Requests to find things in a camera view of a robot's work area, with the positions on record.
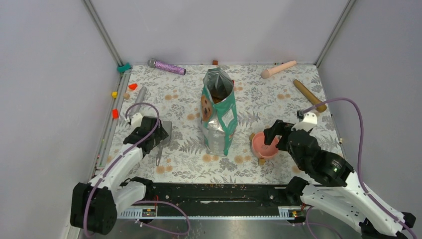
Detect green dog food bag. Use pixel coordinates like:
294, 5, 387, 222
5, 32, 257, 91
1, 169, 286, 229
200, 67, 238, 156

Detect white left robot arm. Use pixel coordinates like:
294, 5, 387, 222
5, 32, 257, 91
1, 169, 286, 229
70, 113, 172, 235

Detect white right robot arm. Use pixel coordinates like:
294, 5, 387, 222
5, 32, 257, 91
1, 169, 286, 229
263, 113, 416, 239

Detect pink pet bowl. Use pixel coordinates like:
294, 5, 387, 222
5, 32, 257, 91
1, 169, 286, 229
249, 132, 280, 160

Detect grey plastic scoop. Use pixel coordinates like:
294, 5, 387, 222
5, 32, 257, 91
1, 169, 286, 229
156, 120, 173, 167

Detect grey cylinder tool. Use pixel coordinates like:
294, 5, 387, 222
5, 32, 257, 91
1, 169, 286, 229
128, 86, 147, 117

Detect orange toy block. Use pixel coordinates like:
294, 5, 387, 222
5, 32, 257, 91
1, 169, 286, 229
111, 109, 119, 119

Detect floral table mat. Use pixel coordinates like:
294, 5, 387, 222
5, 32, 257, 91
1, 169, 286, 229
100, 65, 325, 184

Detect red toy block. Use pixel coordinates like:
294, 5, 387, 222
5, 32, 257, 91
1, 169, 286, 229
128, 83, 138, 91

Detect brown wooden rolling pin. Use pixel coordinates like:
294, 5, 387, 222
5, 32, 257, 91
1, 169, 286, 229
293, 80, 327, 113

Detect pink toy stick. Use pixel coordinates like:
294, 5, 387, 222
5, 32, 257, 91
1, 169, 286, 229
260, 60, 297, 79

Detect purple glitter microphone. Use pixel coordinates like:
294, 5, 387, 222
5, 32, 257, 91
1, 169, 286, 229
147, 58, 187, 75

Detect teal clip in corner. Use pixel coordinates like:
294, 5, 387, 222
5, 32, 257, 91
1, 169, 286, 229
117, 62, 132, 73

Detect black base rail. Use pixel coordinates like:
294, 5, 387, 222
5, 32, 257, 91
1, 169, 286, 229
120, 183, 305, 220

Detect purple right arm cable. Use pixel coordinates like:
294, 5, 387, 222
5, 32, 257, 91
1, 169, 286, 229
297, 97, 418, 239

